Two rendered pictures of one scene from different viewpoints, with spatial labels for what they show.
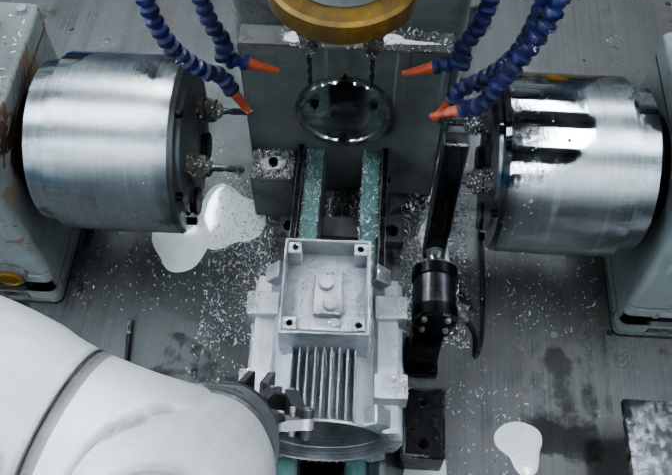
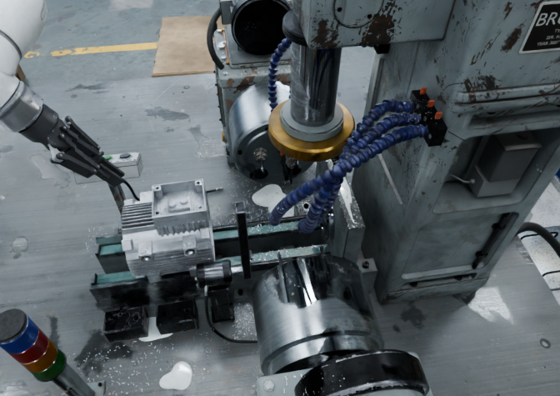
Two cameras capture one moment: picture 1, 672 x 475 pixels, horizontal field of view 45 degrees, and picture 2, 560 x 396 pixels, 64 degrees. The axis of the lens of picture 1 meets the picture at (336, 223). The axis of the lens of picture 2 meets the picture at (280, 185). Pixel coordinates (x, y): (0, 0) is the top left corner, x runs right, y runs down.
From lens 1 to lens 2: 0.86 m
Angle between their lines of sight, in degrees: 45
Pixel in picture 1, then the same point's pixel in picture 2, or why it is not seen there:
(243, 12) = not seen: hidden behind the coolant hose
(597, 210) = (263, 333)
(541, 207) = (259, 300)
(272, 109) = not seen: hidden behind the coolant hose
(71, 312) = (224, 168)
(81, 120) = (252, 99)
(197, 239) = (272, 202)
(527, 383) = (217, 377)
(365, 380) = (146, 236)
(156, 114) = (260, 119)
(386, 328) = (179, 243)
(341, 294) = (179, 208)
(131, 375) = not seen: outside the picture
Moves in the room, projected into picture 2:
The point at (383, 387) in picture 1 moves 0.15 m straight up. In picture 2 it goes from (143, 245) to (127, 203)
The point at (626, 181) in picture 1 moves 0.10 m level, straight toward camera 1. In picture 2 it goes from (278, 339) to (228, 322)
